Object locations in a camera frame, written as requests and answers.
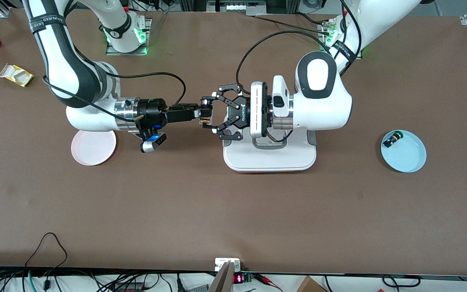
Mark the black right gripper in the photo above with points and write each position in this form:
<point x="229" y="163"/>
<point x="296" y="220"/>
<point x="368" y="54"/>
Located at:
<point x="151" y="112"/>

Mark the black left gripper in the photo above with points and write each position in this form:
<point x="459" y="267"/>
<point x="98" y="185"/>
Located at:
<point x="241" y="111"/>

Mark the orange push-button switch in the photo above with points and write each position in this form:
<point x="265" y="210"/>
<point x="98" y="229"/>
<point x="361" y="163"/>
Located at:
<point x="206" y="121"/>

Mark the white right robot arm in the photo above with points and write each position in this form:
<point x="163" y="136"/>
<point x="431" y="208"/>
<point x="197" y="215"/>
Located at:
<point x="55" y="61"/>

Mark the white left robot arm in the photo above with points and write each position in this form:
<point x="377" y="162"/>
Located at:
<point x="322" y="109"/>

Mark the white lidded container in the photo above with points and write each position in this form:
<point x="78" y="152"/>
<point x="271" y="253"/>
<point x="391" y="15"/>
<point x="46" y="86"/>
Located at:
<point x="270" y="160"/>

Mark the pink plate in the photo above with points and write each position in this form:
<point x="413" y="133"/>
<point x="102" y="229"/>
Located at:
<point x="93" y="150"/>

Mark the white power strip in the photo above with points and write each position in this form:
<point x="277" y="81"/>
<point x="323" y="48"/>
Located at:
<point x="236" y="5"/>

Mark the red digit display module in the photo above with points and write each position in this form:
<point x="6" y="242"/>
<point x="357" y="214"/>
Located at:
<point x="238" y="279"/>

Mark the yellow snack box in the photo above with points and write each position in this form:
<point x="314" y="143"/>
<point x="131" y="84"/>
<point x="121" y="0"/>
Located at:
<point x="16" y="75"/>

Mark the light blue plate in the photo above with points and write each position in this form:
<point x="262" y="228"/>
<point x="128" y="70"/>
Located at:
<point x="410" y="154"/>

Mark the brown cardboard piece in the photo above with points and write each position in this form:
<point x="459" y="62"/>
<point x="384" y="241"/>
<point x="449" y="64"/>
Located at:
<point x="310" y="284"/>

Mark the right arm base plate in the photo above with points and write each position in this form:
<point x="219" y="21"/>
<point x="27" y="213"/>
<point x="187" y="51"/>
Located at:
<point x="114" y="52"/>

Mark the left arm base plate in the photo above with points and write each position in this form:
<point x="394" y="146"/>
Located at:
<point x="323" y="30"/>

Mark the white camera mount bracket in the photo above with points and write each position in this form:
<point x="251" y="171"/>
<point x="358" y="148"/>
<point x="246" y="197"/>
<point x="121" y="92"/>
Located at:
<point x="227" y="263"/>

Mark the green push-button switch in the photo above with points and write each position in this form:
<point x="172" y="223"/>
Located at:
<point x="392" y="140"/>

